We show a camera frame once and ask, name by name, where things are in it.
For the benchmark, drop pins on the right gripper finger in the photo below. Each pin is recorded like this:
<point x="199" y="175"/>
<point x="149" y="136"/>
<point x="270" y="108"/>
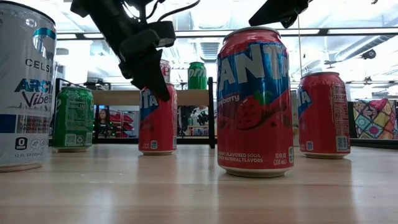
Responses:
<point x="280" y="11"/>

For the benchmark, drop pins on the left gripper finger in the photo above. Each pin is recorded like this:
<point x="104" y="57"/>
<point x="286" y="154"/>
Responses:
<point x="166" y="34"/>
<point x="143" y="71"/>

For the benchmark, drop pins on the silver Diet Coke can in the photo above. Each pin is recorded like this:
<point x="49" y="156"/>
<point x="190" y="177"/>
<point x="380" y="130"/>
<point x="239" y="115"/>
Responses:
<point x="167" y="70"/>

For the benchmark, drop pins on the green Sprite can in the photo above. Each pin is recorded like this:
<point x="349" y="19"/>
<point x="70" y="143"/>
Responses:
<point x="197" y="77"/>
<point x="73" y="118"/>

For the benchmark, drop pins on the red Fanta can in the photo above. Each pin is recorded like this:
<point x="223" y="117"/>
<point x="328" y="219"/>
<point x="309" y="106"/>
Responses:
<point x="157" y="127"/>
<point x="255" y="109"/>
<point x="323" y="118"/>

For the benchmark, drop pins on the wooden shelf board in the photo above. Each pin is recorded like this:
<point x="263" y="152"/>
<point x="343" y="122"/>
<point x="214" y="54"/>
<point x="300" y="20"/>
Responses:
<point x="118" y="97"/>

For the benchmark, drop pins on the small bottle shelf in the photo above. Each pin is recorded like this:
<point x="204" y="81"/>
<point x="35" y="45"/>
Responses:
<point x="196" y="130"/>

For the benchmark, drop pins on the red storage bin rack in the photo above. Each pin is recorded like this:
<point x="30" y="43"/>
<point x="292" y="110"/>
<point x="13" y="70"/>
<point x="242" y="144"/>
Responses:
<point x="124" y="119"/>

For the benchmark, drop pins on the person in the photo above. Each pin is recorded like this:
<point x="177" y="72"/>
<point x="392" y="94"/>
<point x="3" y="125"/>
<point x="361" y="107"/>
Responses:
<point x="103" y="118"/>

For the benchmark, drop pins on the black equipment stand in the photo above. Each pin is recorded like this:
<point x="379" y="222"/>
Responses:
<point x="185" y="119"/>

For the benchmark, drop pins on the black ceiling fixture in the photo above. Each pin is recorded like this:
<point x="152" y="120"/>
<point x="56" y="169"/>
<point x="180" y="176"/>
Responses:
<point x="369" y="54"/>

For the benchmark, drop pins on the white Celsius Arctic Vibe can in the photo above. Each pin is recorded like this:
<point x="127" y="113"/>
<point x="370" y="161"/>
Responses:
<point x="25" y="93"/>

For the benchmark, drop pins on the colourful patchwork quilt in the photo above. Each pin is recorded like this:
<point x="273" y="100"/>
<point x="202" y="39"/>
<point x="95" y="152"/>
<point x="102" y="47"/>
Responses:
<point x="376" y="119"/>

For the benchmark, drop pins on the wooden shelf with black frame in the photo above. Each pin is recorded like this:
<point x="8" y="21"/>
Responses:
<point x="211" y="118"/>

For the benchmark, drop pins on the black aluminium table frame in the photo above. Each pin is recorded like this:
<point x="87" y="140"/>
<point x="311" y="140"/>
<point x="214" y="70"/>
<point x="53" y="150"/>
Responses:
<point x="373" y="143"/>

